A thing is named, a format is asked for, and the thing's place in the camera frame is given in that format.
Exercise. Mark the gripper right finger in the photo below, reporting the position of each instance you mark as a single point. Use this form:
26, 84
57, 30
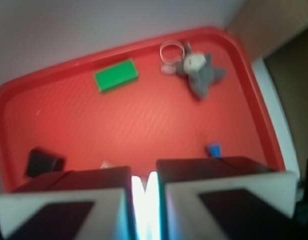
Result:
229, 198

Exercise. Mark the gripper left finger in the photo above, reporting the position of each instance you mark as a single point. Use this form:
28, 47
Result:
70, 205

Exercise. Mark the green rectangular block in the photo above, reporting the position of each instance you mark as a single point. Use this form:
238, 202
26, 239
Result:
116, 75

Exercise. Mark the blue toy bottle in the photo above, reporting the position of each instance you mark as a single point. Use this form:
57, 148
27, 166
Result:
214, 150

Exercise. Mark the red plastic tray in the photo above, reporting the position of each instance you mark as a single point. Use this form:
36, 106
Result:
61, 110

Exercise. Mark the grey plush toy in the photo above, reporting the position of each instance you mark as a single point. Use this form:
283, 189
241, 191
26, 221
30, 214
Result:
194, 66

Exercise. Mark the brown cardboard panel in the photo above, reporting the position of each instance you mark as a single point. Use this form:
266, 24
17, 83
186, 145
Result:
264, 26

